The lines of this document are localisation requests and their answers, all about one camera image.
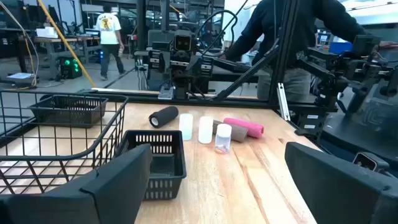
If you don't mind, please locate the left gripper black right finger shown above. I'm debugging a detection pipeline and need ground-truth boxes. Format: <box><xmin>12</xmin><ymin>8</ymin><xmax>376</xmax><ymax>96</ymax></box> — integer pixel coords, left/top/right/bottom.
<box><xmin>284</xmin><ymin>141</ymin><xmax>398</xmax><ymax>224</ymax></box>

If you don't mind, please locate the clear white-capped pill bottle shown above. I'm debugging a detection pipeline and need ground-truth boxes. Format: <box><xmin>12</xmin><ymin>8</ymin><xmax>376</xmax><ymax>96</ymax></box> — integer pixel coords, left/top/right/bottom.
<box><xmin>214</xmin><ymin>123</ymin><xmax>233</xmax><ymax>155</ymax></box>

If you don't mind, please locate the yellow hose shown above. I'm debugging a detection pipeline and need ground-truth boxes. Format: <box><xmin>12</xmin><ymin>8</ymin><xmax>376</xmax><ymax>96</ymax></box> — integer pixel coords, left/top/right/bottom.
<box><xmin>37</xmin><ymin>0</ymin><xmax>98</xmax><ymax>89</ymax></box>

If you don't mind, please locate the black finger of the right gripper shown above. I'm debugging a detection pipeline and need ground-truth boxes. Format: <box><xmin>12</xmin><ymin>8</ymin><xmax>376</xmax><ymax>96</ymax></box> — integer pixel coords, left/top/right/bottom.
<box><xmin>159</xmin><ymin>51</ymin><xmax>171</xmax><ymax>75</ymax></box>
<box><xmin>188</xmin><ymin>55</ymin><xmax>203</xmax><ymax>77</ymax></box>

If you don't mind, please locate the white power strip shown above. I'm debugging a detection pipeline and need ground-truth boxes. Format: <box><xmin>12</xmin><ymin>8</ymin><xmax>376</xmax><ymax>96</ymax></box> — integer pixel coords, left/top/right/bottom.
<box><xmin>157</xmin><ymin>86</ymin><xmax>175</xmax><ymax>101</ymax></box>

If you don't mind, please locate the white translucent plastic bottle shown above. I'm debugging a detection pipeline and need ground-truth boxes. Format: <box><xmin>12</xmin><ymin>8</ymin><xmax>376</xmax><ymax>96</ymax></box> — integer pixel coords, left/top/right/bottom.
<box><xmin>178</xmin><ymin>113</ymin><xmax>194</xmax><ymax>141</ymax></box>
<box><xmin>198</xmin><ymin>116</ymin><xmax>214</xmax><ymax>144</ymax></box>

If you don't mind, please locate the black bandage roll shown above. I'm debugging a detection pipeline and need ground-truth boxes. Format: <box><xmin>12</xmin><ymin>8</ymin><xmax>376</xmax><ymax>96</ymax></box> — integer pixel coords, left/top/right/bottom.
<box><xmin>148</xmin><ymin>105</ymin><xmax>180</xmax><ymax>129</ymax></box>

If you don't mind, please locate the green-lit computer case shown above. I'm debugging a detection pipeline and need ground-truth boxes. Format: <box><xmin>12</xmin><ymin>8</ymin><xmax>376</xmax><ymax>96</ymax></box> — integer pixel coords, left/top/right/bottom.
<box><xmin>58</xmin><ymin>55</ymin><xmax>83</xmax><ymax>80</ymax></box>

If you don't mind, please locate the blue storage bin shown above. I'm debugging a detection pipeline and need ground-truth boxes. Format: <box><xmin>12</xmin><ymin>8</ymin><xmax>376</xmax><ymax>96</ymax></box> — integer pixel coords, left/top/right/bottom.
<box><xmin>328</xmin><ymin>40</ymin><xmax>354</xmax><ymax>55</ymax></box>

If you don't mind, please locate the brown bandage roll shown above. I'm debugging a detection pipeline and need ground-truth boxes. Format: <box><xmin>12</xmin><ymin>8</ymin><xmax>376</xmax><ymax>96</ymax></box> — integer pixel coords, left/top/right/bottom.
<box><xmin>212</xmin><ymin>119</ymin><xmax>249</xmax><ymax>143</ymax></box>

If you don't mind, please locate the black background table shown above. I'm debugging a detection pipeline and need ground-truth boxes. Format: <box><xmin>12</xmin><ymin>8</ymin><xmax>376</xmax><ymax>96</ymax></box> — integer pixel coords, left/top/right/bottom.
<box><xmin>211</xmin><ymin>57</ymin><xmax>261</xmax><ymax>84</ymax></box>

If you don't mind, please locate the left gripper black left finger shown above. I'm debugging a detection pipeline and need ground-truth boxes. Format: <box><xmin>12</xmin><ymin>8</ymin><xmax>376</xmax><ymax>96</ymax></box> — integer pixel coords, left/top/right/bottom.
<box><xmin>0</xmin><ymin>144</ymin><xmax>154</xmax><ymax>224</ymax></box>

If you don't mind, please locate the person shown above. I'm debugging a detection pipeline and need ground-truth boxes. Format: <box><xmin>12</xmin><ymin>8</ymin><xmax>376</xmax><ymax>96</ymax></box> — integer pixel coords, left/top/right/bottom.
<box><xmin>219</xmin><ymin>0</ymin><xmax>398</xmax><ymax>103</ymax></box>
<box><xmin>95</xmin><ymin>4</ymin><xmax>127</xmax><ymax>81</ymax></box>

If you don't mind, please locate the white box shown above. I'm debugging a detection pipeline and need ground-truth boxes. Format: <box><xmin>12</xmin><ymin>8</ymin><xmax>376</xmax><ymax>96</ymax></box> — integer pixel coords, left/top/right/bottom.
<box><xmin>35</xmin><ymin>27</ymin><xmax>59</xmax><ymax>39</ymax></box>

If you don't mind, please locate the person's hand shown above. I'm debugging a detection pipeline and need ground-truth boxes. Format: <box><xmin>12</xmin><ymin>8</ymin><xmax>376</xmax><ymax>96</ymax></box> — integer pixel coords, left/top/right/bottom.
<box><xmin>377</xmin><ymin>40</ymin><xmax>398</xmax><ymax>50</ymax></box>

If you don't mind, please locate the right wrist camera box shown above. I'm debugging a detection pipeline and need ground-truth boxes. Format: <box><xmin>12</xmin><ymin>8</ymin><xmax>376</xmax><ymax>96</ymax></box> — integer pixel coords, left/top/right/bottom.
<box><xmin>173</xmin><ymin>34</ymin><xmax>193</xmax><ymax>52</ymax></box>

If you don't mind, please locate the black wire basket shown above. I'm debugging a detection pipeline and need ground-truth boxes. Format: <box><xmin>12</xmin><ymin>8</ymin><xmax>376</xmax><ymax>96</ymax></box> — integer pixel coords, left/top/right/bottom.
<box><xmin>0</xmin><ymin>89</ymin><xmax>129</xmax><ymax>195</ymax></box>

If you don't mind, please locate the black cable loop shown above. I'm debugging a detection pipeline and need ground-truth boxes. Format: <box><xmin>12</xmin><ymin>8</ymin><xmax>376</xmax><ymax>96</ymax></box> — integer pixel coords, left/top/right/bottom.
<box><xmin>194</xmin><ymin>9</ymin><xmax>239</xmax><ymax>58</ymax></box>

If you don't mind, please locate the flat white package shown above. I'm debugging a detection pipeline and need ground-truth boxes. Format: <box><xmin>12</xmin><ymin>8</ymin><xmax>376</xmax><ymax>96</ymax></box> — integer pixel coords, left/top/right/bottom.
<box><xmin>6</xmin><ymin>72</ymin><xmax>37</xmax><ymax>85</ymax></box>

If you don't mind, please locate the pink bandage roll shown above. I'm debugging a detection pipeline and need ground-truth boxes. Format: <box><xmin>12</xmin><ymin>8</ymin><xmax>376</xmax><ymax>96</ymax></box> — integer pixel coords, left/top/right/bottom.
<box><xmin>223</xmin><ymin>117</ymin><xmax>265</xmax><ymax>139</ymax></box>

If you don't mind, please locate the black slotted plastic bin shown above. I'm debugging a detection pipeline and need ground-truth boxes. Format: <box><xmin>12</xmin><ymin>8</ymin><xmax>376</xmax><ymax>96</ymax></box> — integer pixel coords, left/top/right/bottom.
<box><xmin>114</xmin><ymin>129</ymin><xmax>187</xmax><ymax>201</ymax></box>
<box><xmin>27</xmin><ymin>95</ymin><xmax>109</xmax><ymax>129</ymax></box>

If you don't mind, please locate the silver metal bracket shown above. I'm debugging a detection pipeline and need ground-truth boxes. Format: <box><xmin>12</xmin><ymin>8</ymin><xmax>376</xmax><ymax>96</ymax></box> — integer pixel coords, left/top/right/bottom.
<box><xmin>276</xmin><ymin>82</ymin><xmax>292</xmax><ymax>122</ymax></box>

